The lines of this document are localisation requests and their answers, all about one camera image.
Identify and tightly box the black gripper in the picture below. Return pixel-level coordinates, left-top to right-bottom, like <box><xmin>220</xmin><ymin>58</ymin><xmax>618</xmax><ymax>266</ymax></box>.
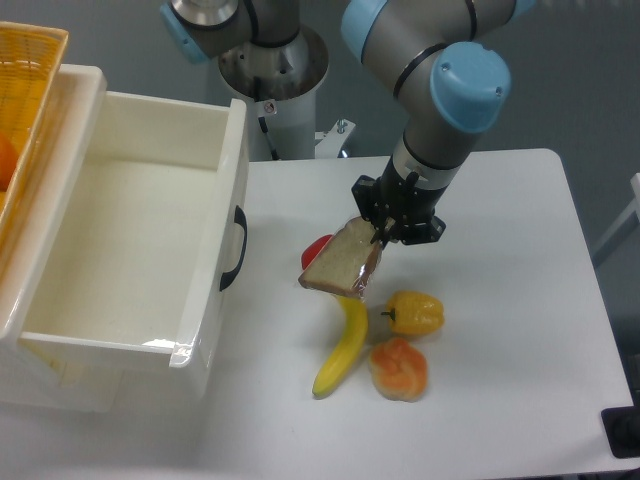
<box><xmin>351</xmin><ymin>166</ymin><xmax>446</xmax><ymax>248</ymax></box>

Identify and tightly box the orange bread roll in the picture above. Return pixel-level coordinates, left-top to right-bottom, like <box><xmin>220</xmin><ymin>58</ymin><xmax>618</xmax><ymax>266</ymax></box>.
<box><xmin>368</xmin><ymin>337</ymin><xmax>429</xmax><ymax>402</ymax></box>

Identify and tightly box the yellow banana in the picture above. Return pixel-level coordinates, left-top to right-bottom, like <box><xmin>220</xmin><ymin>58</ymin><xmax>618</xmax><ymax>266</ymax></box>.
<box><xmin>312</xmin><ymin>296</ymin><xmax>369</xmax><ymax>399</ymax></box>

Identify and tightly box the orange fruit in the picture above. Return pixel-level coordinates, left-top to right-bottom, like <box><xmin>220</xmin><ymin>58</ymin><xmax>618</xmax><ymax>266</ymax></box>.
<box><xmin>0</xmin><ymin>132</ymin><xmax>19</xmax><ymax>192</ymax></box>

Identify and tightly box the toast slice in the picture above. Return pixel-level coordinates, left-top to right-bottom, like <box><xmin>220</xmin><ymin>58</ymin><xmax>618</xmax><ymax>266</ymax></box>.
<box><xmin>298</xmin><ymin>217</ymin><xmax>383</xmax><ymax>299</ymax></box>

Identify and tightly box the yellow bell pepper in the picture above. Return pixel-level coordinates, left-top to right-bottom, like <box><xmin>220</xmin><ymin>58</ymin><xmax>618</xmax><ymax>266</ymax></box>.
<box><xmin>381</xmin><ymin>290</ymin><xmax>445</xmax><ymax>336</ymax></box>

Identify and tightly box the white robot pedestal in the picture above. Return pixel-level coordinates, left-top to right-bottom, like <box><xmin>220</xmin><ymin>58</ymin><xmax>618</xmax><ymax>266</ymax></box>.
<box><xmin>218</xmin><ymin>25</ymin><xmax>329</xmax><ymax>161</ymax></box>

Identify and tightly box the white drawer cabinet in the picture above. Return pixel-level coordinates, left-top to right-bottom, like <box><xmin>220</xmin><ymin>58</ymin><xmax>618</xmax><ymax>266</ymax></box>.
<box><xmin>1</xmin><ymin>65</ymin><xmax>121</xmax><ymax>412</ymax></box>

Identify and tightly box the black device at edge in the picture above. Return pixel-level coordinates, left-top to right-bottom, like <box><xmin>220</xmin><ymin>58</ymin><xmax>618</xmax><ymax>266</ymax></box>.
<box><xmin>601</xmin><ymin>406</ymin><xmax>639</xmax><ymax>459</ymax></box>

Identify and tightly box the white table bracket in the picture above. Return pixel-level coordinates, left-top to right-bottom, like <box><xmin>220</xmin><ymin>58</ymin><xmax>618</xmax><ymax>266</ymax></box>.
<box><xmin>314</xmin><ymin>118</ymin><xmax>356</xmax><ymax>159</ymax></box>

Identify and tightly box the white frame at right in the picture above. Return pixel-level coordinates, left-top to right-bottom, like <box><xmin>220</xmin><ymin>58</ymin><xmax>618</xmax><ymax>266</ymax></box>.
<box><xmin>591</xmin><ymin>173</ymin><xmax>639</xmax><ymax>268</ymax></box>

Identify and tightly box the yellow wicker basket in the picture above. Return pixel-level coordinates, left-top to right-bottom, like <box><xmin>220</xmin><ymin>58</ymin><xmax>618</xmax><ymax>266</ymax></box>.
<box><xmin>1</xmin><ymin>21</ymin><xmax>69</xmax><ymax>249</ymax></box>

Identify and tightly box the white upper drawer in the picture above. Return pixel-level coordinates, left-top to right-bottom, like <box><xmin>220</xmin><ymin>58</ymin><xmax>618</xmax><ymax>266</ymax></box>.
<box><xmin>21</xmin><ymin>92</ymin><xmax>248</xmax><ymax>404</ymax></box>

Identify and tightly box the red bell pepper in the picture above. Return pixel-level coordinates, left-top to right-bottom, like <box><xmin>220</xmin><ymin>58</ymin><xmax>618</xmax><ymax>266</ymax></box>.
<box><xmin>300</xmin><ymin>234</ymin><xmax>333</xmax><ymax>270</ymax></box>

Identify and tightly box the black drawer handle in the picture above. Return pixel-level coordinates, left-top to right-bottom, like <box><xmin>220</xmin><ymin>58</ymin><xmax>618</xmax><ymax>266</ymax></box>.
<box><xmin>219</xmin><ymin>205</ymin><xmax>248</xmax><ymax>292</ymax></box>

